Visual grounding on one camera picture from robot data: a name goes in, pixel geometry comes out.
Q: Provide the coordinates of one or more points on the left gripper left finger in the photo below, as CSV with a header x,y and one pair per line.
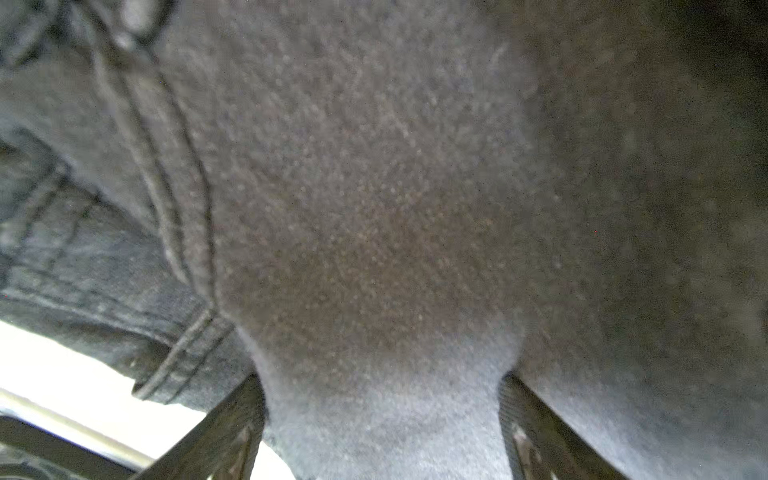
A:
x,y
224,445

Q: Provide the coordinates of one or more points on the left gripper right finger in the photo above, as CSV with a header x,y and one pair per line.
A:
x,y
539,444

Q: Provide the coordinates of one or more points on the aluminium frame rail front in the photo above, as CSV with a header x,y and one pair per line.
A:
x,y
75,447

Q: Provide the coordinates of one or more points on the black trousers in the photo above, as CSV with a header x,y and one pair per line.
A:
x,y
381,208

